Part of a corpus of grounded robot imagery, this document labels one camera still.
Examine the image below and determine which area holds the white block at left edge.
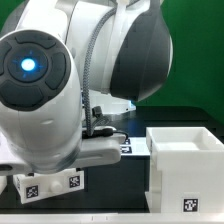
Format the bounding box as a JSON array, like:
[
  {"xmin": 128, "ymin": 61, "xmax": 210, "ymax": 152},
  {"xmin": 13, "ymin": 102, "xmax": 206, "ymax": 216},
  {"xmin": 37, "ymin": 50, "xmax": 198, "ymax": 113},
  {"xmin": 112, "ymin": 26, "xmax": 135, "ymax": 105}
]
[{"xmin": 0, "ymin": 176, "xmax": 7, "ymax": 195}]

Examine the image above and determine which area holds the white drawer cabinet box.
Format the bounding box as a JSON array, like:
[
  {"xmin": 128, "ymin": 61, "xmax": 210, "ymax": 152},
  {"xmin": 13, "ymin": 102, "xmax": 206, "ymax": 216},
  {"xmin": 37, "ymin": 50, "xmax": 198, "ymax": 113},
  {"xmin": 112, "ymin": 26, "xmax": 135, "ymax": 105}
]
[{"xmin": 146, "ymin": 127, "xmax": 224, "ymax": 214}]

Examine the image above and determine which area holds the white fiducial marker sheet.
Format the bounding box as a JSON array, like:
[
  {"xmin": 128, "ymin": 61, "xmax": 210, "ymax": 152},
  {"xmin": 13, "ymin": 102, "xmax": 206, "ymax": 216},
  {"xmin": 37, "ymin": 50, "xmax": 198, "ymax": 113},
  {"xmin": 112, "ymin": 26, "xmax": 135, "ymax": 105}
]
[{"xmin": 121, "ymin": 137, "xmax": 150, "ymax": 156}]

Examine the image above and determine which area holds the white drawer with knob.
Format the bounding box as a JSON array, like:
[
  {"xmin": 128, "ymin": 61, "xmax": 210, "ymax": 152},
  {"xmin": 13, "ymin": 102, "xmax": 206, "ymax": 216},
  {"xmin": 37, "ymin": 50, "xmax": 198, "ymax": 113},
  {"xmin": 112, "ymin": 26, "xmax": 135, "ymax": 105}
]
[{"xmin": 13, "ymin": 168, "xmax": 84, "ymax": 204}]

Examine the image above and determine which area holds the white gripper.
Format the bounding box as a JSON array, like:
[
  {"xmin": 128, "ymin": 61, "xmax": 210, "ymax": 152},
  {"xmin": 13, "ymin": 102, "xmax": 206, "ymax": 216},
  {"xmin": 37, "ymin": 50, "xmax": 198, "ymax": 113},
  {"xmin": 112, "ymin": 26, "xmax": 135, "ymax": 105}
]
[{"xmin": 0, "ymin": 134, "xmax": 121, "ymax": 174}]

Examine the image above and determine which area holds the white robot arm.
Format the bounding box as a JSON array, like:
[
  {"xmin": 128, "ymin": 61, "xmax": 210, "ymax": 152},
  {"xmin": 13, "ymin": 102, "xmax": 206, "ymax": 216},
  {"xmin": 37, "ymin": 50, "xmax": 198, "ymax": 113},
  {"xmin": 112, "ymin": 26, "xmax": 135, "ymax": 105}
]
[{"xmin": 0, "ymin": 0, "xmax": 173, "ymax": 175}]

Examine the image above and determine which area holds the white L-shaped corner fence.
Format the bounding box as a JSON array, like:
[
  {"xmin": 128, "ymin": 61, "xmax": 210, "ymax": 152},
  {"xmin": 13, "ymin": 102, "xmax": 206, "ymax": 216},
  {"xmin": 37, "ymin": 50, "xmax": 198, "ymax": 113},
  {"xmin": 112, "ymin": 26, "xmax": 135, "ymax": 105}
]
[{"xmin": 0, "ymin": 213, "xmax": 224, "ymax": 224}]

